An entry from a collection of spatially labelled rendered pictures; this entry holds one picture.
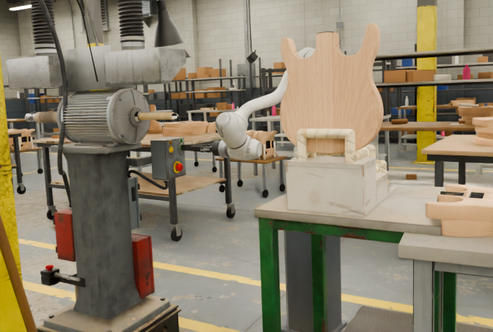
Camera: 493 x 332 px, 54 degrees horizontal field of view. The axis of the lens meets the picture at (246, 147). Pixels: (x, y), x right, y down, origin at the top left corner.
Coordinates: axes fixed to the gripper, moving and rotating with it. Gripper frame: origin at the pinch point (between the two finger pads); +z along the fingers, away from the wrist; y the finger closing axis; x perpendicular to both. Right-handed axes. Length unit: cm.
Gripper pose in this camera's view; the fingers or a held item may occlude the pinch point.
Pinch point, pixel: (187, 147)
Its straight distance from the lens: 249.6
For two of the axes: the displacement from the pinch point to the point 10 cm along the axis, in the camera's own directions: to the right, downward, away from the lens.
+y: 4.8, -1.2, 8.7
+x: -0.4, -9.9, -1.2
